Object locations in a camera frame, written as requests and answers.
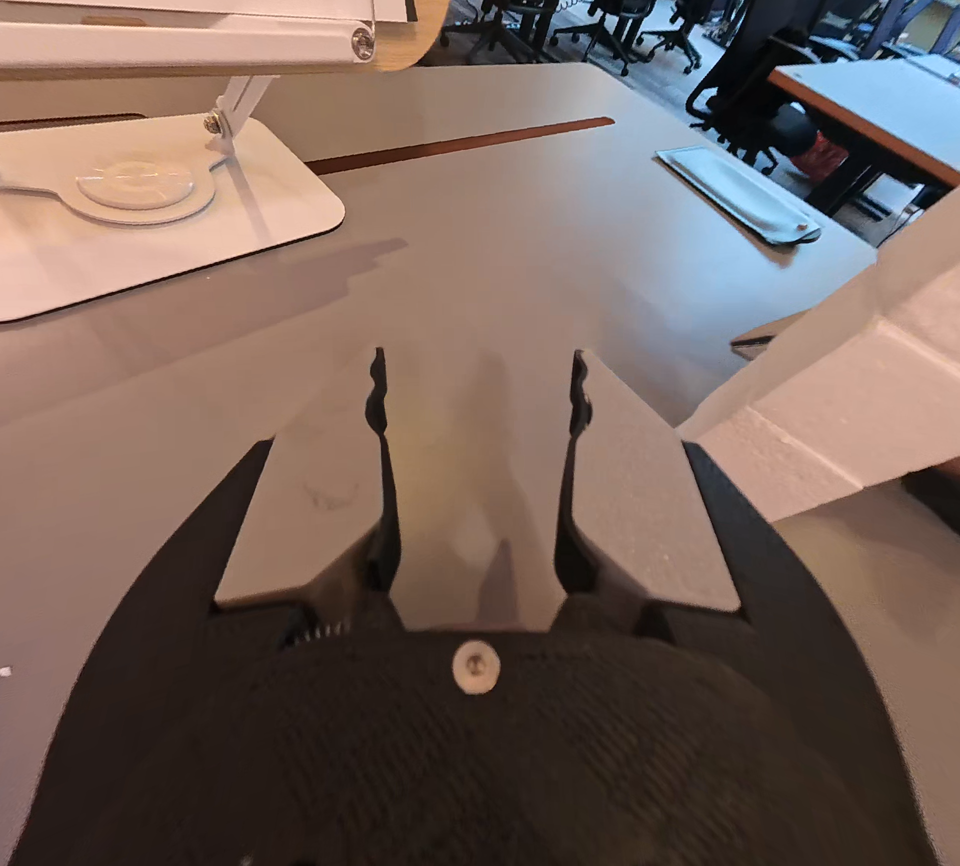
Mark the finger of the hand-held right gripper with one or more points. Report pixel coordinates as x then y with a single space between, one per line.
757 345

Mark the white hard foam cube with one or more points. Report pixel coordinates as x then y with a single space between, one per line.
862 401
780 476
930 251

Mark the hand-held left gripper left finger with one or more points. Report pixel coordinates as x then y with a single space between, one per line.
307 506

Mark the grey office table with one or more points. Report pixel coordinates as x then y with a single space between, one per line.
885 108

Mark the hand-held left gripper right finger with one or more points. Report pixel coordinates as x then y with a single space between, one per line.
645 513

